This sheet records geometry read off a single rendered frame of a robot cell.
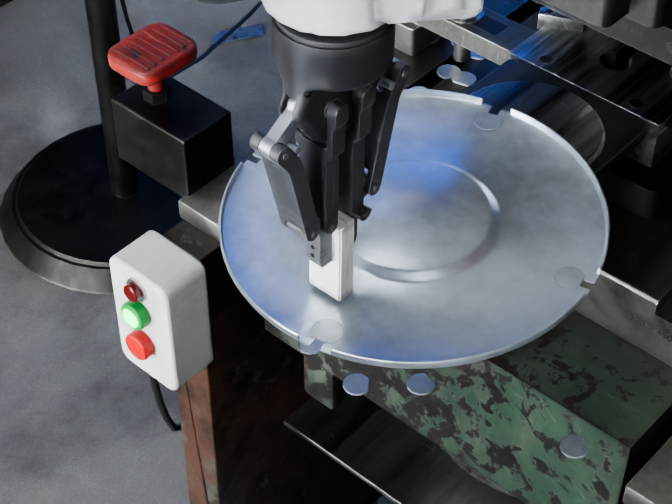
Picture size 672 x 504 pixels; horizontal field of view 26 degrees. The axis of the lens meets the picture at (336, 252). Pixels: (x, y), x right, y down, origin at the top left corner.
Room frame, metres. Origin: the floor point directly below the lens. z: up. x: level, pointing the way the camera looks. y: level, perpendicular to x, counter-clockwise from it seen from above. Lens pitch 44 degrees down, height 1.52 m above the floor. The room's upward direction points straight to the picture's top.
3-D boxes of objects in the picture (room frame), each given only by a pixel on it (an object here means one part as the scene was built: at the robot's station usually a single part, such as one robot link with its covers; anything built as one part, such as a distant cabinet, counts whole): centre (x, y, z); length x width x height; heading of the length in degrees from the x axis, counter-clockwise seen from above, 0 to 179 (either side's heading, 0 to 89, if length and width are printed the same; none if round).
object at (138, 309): (0.90, 0.18, 0.58); 0.03 x 0.01 x 0.03; 48
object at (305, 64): (0.73, 0.00, 0.98); 0.08 x 0.07 x 0.09; 138
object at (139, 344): (0.90, 0.18, 0.54); 0.03 x 0.01 x 0.03; 48
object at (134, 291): (0.90, 0.18, 0.61); 0.02 x 0.01 x 0.02; 48
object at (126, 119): (1.04, 0.15, 0.62); 0.10 x 0.06 x 0.20; 48
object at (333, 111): (0.72, 0.01, 0.91); 0.04 x 0.01 x 0.11; 48
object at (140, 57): (1.05, 0.16, 0.72); 0.07 x 0.06 x 0.08; 138
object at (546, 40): (1.00, -0.23, 0.76); 0.15 x 0.09 x 0.05; 48
